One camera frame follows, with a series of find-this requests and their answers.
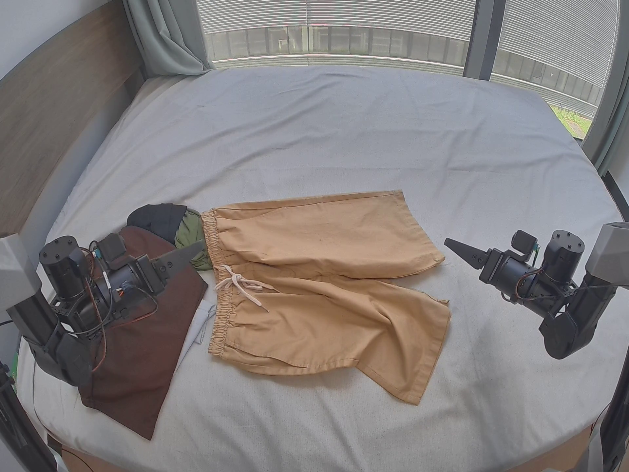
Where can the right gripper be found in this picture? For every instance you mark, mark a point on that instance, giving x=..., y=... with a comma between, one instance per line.
x=521, y=283

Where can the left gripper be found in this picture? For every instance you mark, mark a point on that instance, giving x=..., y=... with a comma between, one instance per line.
x=120, y=290

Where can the tan shorts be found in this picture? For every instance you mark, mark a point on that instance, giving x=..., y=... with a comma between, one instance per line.
x=319, y=263

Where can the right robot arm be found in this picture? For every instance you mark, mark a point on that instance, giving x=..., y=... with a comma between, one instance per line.
x=565, y=251

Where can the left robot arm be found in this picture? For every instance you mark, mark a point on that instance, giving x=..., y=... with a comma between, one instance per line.
x=64, y=268

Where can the brown garment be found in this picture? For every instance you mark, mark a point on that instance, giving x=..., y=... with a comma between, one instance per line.
x=142, y=362

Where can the black garment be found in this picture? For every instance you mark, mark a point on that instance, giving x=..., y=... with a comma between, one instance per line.
x=152, y=219

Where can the white garment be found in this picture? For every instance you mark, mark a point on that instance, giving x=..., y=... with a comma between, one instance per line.
x=201, y=325

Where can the green garment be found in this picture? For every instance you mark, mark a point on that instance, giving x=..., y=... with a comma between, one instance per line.
x=189, y=231

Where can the grey-green curtain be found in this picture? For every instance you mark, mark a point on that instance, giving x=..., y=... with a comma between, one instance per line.
x=162, y=32

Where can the window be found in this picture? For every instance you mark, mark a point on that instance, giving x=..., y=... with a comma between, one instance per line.
x=487, y=22

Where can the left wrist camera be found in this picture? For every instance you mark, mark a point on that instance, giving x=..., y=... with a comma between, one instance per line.
x=114, y=249

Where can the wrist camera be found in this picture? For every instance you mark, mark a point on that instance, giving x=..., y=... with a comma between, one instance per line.
x=114, y=249
x=523, y=240

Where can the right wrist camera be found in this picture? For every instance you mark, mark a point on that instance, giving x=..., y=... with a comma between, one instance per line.
x=523, y=240

